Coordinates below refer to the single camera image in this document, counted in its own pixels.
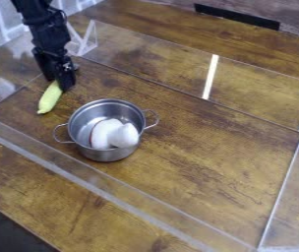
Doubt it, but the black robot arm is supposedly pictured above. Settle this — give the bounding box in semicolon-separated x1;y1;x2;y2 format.
11;0;76;92

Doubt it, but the clear acrylic enclosure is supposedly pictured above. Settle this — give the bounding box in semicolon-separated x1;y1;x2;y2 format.
0;22;299;252

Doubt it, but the white mushroom toy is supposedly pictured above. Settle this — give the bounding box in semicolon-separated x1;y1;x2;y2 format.
90;119;139;150

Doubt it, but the black bar on wall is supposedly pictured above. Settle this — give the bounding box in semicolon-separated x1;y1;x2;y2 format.
194;3;281;31

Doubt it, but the small steel pot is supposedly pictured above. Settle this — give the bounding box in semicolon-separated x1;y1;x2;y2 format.
52;98;159;162

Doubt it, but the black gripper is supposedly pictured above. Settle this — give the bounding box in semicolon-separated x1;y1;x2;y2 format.
23;8;76;92

